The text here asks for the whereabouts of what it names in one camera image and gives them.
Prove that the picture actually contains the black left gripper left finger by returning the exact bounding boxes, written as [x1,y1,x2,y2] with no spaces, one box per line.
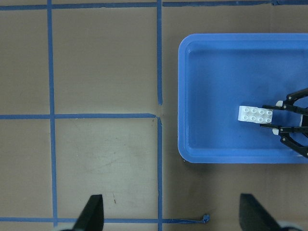
[72,194,104,231]

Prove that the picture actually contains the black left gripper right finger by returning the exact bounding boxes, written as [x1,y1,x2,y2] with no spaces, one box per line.
[239,193,281,231]

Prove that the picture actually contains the white block from camera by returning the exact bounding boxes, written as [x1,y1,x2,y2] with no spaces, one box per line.
[238,105,257,123]

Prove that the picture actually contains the blue plastic tray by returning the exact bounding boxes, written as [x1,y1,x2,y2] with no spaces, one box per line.
[178,33,308,164]

